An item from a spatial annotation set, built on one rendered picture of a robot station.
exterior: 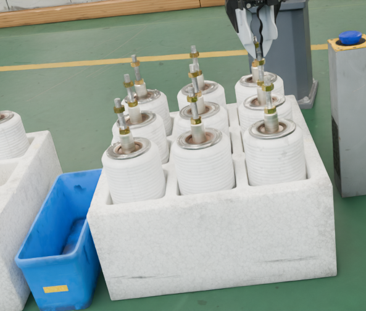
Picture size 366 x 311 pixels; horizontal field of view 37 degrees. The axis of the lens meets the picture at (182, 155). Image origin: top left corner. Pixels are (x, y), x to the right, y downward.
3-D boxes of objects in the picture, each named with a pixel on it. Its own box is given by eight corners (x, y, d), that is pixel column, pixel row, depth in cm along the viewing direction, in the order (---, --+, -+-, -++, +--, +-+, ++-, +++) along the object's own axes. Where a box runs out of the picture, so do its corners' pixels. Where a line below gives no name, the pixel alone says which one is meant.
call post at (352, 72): (334, 181, 117) (326, 41, 104) (366, 176, 117) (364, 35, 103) (341, 198, 111) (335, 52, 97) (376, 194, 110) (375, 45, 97)
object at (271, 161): (257, 242, 91) (245, 146, 83) (251, 211, 100) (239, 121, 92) (315, 234, 91) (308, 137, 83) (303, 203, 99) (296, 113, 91)
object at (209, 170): (228, 208, 102) (214, 121, 94) (251, 234, 94) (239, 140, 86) (180, 226, 100) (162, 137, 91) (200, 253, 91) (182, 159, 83)
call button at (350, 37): (337, 42, 102) (336, 32, 101) (358, 39, 102) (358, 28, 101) (342, 49, 99) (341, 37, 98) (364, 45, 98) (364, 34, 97)
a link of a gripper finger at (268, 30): (269, 64, 90) (262, 8, 86) (260, 54, 95) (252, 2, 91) (287, 59, 90) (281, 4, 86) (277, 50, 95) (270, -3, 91)
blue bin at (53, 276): (71, 219, 121) (57, 173, 116) (120, 214, 120) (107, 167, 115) (32, 316, 95) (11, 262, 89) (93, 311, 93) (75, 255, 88)
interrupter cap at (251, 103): (269, 115, 93) (268, 111, 93) (235, 108, 98) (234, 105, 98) (294, 99, 98) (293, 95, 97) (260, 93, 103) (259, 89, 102)
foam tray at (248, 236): (134, 187, 130) (118, 119, 122) (299, 166, 126) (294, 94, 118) (110, 302, 95) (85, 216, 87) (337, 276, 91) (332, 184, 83)
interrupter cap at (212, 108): (171, 118, 99) (170, 115, 99) (195, 102, 104) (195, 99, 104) (203, 124, 94) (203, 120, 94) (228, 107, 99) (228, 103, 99)
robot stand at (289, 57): (259, 87, 175) (249, -8, 161) (318, 84, 168) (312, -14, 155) (247, 110, 159) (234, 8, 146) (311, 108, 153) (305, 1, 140)
